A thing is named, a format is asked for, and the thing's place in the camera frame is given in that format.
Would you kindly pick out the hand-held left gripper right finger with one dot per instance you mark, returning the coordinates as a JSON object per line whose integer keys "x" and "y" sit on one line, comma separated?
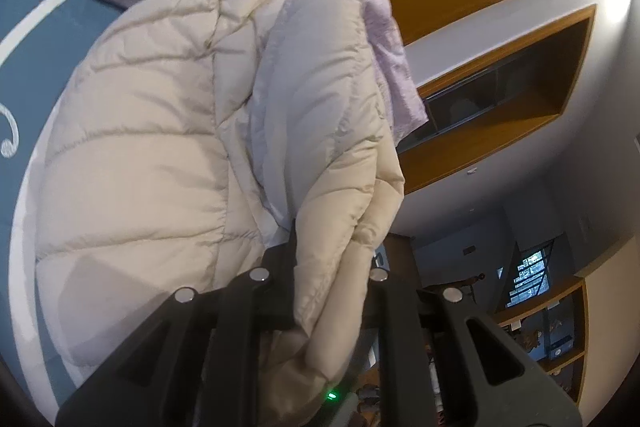
{"x": 395, "y": 312}

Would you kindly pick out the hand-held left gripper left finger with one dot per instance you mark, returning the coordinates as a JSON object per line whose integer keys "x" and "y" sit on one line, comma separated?
{"x": 277, "y": 279}

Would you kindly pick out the beige quilted down jacket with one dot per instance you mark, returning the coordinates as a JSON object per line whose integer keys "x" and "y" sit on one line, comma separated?
{"x": 200, "y": 147}

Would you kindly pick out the barred window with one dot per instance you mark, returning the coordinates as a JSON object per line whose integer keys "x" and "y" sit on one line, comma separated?
{"x": 530, "y": 274}

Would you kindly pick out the wooden bookshelf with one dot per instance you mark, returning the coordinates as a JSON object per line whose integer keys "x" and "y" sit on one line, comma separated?
{"x": 555, "y": 332}

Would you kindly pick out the bed with blue striped sheet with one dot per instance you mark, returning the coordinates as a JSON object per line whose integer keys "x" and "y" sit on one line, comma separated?
{"x": 45, "y": 37}

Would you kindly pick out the wooden wall shelf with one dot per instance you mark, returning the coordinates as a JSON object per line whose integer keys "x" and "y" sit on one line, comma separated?
{"x": 500, "y": 92}

